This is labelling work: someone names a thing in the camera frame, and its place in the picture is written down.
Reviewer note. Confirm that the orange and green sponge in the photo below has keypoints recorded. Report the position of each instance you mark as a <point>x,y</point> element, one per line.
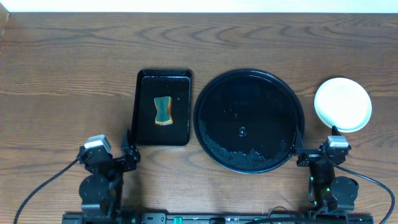
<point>163,107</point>

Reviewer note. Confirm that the light blue plate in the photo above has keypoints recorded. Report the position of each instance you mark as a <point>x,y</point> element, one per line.
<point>344,104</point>

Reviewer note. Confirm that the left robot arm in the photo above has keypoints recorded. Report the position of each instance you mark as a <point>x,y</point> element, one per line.
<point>101,192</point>

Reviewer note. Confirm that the black round tray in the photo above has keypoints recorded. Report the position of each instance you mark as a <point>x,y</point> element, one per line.
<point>248,121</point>

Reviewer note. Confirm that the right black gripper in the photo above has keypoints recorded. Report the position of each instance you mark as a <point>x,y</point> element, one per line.
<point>310,155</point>

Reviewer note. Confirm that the black rectangular tray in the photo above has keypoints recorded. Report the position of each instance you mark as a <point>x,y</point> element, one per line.
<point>153,83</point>

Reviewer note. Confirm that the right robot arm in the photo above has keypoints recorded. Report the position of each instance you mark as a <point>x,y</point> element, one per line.
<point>331,195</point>

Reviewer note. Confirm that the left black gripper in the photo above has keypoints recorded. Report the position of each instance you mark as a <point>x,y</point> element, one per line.
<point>116,160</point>

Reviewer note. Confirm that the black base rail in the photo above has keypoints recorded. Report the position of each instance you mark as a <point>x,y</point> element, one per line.
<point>162,218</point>

